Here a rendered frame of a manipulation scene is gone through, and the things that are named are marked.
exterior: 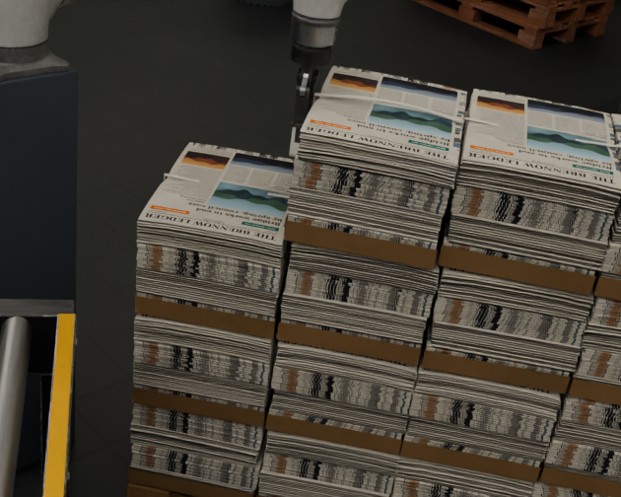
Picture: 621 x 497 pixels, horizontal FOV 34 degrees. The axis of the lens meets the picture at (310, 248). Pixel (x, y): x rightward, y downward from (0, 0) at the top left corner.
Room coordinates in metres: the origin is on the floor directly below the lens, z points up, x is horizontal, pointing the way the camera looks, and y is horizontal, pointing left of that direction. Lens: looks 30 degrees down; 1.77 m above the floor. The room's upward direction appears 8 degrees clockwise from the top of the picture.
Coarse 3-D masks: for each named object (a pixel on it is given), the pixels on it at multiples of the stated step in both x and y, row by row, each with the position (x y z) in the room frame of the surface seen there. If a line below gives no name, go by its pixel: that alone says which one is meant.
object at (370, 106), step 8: (336, 104) 1.79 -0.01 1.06; (344, 104) 1.80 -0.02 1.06; (352, 104) 1.81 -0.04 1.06; (360, 104) 1.81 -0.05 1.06; (368, 104) 1.82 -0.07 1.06; (376, 104) 1.82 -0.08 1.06; (384, 104) 1.83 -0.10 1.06; (384, 112) 1.78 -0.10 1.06; (392, 112) 1.79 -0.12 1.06; (400, 112) 1.79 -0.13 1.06; (408, 112) 1.80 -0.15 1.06; (416, 112) 1.80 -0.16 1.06; (424, 112) 1.81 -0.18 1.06; (440, 112) 1.82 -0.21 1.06; (424, 120) 1.77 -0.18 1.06; (432, 120) 1.77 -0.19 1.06; (440, 120) 1.78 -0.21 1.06; (448, 120) 1.79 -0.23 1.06
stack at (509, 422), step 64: (192, 192) 1.79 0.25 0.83; (256, 192) 1.83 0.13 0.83; (192, 256) 1.65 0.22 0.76; (256, 256) 1.64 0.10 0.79; (320, 256) 1.63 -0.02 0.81; (320, 320) 1.63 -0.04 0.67; (384, 320) 1.63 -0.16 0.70; (448, 320) 1.62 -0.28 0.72; (512, 320) 1.61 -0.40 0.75; (576, 320) 1.60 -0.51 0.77; (192, 384) 1.65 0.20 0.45; (256, 384) 1.64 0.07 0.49; (320, 384) 1.63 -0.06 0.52; (384, 384) 1.62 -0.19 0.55; (448, 384) 1.61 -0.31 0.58; (192, 448) 1.66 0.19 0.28; (256, 448) 1.65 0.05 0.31; (320, 448) 1.63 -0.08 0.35; (448, 448) 1.61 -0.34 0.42; (512, 448) 1.60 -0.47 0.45; (576, 448) 1.59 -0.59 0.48
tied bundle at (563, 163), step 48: (480, 96) 1.95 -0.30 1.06; (480, 144) 1.70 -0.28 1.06; (528, 144) 1.73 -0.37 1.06; (576, 144) 1.76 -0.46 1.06; (480, 192) 1.62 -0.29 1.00; (528, 192) 1.61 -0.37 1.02; (576, 192) 1.61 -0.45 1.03; (480, 240) 1.62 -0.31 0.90; (528, 240) 1.61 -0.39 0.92; (576, 240) 1.60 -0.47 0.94
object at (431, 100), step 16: (336, 80) 1.91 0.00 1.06; (352, 80) 1.92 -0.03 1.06; (368, 80) 1.93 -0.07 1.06; (384, 80) 1.95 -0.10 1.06; (400, 80) 1.96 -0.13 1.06; (416, 80) 1.98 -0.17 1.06; (368, 96) 1.85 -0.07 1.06; (384, 96) 1.87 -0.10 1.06; (400, 96) 1.88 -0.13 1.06; (416, 96) 1.89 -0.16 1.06; (432, 96) 1.90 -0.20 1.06; (448, 96) 1.92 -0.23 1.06; (464, 96) 1.93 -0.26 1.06; (448, 112) 1.83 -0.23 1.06; (464, 112) 1.86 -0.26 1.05
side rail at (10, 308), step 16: (0, 304) 1.35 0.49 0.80; (16, 304) 1.36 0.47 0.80; (32, 304) 1.37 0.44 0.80; (48, 304) 1.37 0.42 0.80; (64, 304) 1.38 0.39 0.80; (0, 320) 1.32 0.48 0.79; (32, 320) 1.33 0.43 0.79; (48, 320) 1.34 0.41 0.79; (32, 336) 1.33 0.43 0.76; (48, 336) 1.34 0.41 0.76; (32, 352) 1.33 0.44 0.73; (48, 352) 1.34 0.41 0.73; (32, 368) 1.33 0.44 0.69; (48, 368) 1.34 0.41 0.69
